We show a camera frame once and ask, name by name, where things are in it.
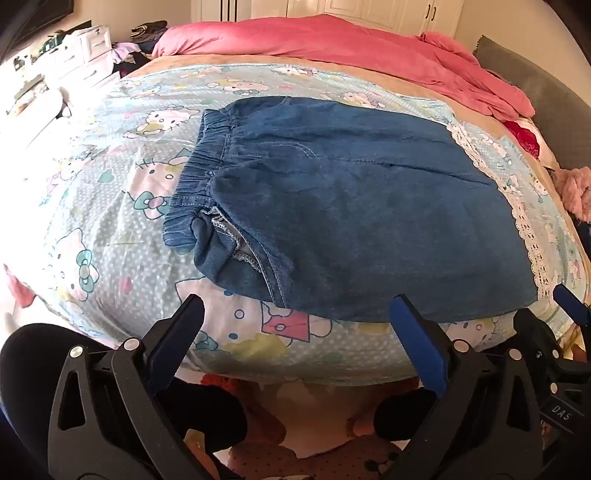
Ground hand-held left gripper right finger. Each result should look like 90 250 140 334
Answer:
388 294 544 480

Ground white drawer cabinet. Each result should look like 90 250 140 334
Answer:
0 21 114 121

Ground cartoon cat printed bedsheet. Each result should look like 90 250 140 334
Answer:
39 62 585 384

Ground pink fluffy cloth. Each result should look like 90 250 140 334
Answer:
551 166 591 217

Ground heap of dark clothes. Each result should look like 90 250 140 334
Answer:
113 19 168 79

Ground pink duvet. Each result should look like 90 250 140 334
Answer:
151 13 536 123

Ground grey padded headboard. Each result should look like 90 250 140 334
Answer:
473 36 591 171

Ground person's right leg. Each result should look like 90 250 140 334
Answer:
373 390 439 439

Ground white wardrobe doors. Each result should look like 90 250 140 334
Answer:
219 0 465 38

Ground red cloth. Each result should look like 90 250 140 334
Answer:
503 117 543 160

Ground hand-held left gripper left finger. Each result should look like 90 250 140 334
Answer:
47 294 219 480

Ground brown dotted slipper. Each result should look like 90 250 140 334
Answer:
228 436 402 480

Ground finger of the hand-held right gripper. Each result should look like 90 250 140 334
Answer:
512 308 572 366
553 283 591 325

